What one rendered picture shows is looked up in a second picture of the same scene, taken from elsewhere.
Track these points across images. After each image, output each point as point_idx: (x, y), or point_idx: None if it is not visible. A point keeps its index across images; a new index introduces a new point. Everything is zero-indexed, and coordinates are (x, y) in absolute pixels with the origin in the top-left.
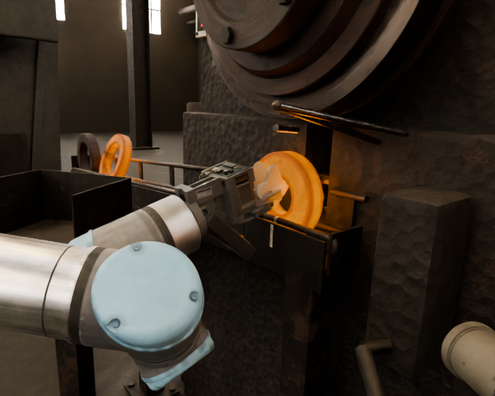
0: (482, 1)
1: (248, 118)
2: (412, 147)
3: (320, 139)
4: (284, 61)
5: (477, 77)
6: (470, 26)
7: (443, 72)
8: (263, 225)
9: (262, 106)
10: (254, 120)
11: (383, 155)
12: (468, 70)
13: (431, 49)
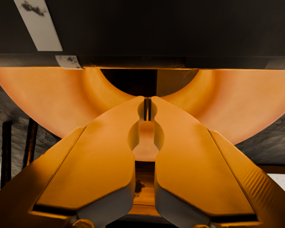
0: (42, 153)
1: None
2: None
3: (155, 91)
4: None
5: (15, 127)
6: (41, 146)
7: (42, 130)
8: (138, 13)
9: (165, 220)
10: (274, 130)
11: (17, 106)
12: (25, 130)
13: (59, 140)
